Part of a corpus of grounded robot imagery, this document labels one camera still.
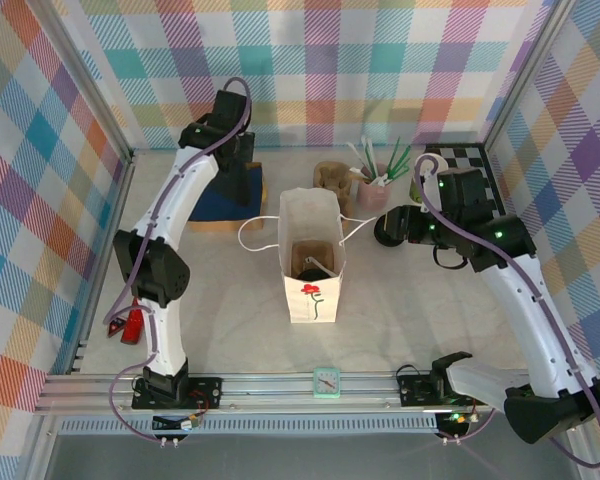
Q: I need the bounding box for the white flower paper bag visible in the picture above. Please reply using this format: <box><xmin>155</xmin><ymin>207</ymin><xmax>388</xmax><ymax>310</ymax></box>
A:
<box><xmin>237</xmin><ymin>185</ymin><xmax>379</xmax><ymax>325</ymax></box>

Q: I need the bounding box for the stack of black cup lids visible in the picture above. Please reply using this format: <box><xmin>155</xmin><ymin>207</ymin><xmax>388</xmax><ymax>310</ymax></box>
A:
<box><xmin>373</xmin><ymin>212</ymin><xmax>410</xmax><ymax>248</ymax></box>

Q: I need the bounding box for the pink straw holder cup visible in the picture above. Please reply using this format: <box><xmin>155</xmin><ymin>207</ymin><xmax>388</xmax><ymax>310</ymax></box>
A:
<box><xmin>355</xmin><ymin>174</ymin><xmax>392</xmax><ymax>211</ymax></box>

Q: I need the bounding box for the stack of green paper cups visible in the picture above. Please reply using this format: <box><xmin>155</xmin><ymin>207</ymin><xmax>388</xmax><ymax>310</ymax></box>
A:
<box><xmin>409</xmin><ymin>154</ymin><xmax>449</xmax><ymax>204</ymax></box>

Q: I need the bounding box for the black and white chessboard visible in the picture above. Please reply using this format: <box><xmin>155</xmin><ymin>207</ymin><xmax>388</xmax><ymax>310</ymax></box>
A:
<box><xmin>423</xmin><ymin>143</ymin><xmax>506</xmax><ymax>221</ymax></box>

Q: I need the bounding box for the brown cardboard napkin box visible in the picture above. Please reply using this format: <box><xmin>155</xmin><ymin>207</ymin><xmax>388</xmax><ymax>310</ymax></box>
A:
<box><xmin>187</xmin><ymin>162</ymin><xmax>270</xmax><ymax>234</ymax></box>

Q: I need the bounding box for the small mint green clock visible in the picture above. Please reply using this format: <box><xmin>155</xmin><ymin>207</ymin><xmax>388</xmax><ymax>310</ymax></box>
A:
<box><xmin>312</xmin><ymin>367</ymin><xmax>342</xmax><ymax>400</ymax></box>

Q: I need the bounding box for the red flat bar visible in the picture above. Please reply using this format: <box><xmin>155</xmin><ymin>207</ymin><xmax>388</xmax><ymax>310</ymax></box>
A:
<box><xmin>119</xmin><ymin>307</ymin><xmax>146</xmax><ymax>346</ymax></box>

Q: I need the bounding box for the small red triangle sign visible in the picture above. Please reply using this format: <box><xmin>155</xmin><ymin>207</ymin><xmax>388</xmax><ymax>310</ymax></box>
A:
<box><xmin>104</xmin><ymin>313</ymin><xmax>127</xmax><ymax>340</ymax></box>

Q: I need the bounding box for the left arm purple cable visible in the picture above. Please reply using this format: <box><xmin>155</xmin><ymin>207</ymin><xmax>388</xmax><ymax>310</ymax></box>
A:
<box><xmin>102</xmin><ymin>77</ymin><xmax>255</xmax><ymax>444</ymax></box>

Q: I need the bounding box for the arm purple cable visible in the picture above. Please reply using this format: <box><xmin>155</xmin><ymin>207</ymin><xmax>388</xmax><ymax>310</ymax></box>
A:
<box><xmin>412</xmin><ymin>153</ymin><xmax>600</xmax><ymax>470</ymax></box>
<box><xmin>102</xmin><ymin>77</ymin><xmax>255</xmax><ymax>444</ymax></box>

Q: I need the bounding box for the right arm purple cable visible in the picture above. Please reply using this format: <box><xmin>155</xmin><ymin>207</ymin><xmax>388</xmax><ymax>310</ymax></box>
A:
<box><xmin>412</xmin><ymin>153</ymin><xmax>600</xmax><ymax>470</ymax></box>

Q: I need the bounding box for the aluminium side rail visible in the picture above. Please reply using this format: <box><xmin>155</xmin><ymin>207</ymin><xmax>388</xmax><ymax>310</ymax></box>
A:
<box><xmin>67</xmin><ymin>149</ymin><xmax>136</xmax><ymax>376</ymax></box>

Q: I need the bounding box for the aluminium frame post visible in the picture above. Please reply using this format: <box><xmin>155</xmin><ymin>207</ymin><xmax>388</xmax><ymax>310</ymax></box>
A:
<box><xmin>37</xmin><ymin>0</ymin><xmax>136</xmax><ymax>161</ymax></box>
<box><xmin>482</xmin><ymin>0</ymin><xmax>579</xmax><ymax>151</ymax></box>

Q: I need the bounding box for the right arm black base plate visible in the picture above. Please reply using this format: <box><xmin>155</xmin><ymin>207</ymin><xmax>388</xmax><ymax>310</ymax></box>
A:
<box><xmin>396</xmin><ymin>372</ymin><xmax>451</xmax><ymax>409</ymax></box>

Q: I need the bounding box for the aluminium front rail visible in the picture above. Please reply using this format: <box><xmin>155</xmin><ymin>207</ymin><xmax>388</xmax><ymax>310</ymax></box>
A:
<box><xmin>34</xmin><ymin>369</ymin><xmax>511</xmax><ymax>416</ymax></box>

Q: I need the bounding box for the grey slotted cable duct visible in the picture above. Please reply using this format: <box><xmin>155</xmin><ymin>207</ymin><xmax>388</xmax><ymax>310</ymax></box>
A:
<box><xmin>54</xmin><ymin>417</ymin><xmax>449</xmax><ymax>437</ymax></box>

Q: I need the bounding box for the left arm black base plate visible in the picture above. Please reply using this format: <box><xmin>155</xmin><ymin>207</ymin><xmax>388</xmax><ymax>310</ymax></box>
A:
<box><xmin>131</xmin><ymin>375</ymin><xmax>225</xmax><ymax>412</ymax></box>

